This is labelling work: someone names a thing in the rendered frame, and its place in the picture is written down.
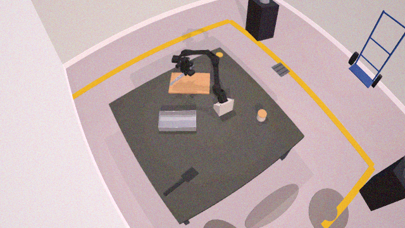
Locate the light wooden board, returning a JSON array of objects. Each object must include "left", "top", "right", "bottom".
[{"left": 168, "top": 72, "right": 210, "bottom": 94}]

